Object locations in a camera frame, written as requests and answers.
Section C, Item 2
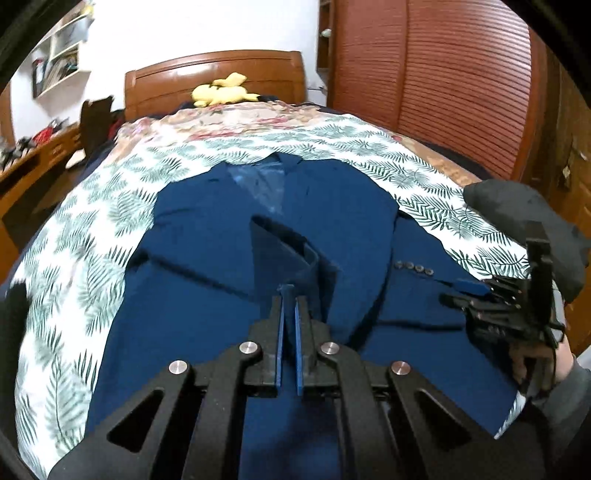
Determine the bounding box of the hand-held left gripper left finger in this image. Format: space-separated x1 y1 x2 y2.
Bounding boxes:
48 284 289 480

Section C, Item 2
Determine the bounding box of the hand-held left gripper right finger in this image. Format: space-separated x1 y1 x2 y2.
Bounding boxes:
295 295 541 480

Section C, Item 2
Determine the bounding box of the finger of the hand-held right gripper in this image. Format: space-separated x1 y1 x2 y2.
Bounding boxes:
438 293 525 324
455 278 525 301

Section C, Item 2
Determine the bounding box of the blue suit jacket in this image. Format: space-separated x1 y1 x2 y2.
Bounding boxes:
85 152 529 480

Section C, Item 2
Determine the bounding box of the person's right forearm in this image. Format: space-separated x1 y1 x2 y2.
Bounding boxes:
531 355 591 462

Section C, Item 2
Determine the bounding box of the person's right hand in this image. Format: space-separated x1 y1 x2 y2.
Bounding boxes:
551 342 578 386

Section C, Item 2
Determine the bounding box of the dark grey folded cloth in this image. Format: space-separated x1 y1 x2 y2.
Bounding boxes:
463 180 591 305

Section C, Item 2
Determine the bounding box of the wooden door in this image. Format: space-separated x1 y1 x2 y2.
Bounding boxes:
522 41 591 305

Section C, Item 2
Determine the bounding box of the wooden louvered wardrobe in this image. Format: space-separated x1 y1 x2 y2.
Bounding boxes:
318 0 550 183

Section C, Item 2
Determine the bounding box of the leaf print bedsheet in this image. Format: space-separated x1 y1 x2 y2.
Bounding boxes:
9 111 532 480

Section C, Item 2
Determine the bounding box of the floral blanket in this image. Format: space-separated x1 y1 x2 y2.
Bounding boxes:
111 102 485 185

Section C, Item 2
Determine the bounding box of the yellow plush toy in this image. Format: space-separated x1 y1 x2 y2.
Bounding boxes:
191 72 262 109

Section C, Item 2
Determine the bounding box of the wooden bed headboard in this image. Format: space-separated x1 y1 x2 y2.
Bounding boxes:
124 50 308 121

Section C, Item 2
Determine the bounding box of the dark wooden chair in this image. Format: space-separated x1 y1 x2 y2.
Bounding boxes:
67 95 116 169

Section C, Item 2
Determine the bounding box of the wooden desk with cabinets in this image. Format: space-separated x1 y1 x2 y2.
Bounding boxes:
0 124 86 259

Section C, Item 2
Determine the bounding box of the black toy figure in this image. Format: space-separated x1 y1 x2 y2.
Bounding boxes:
0 138 35 167

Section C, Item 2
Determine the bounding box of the white wall shelf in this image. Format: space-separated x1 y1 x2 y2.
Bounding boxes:
31 0 95 99

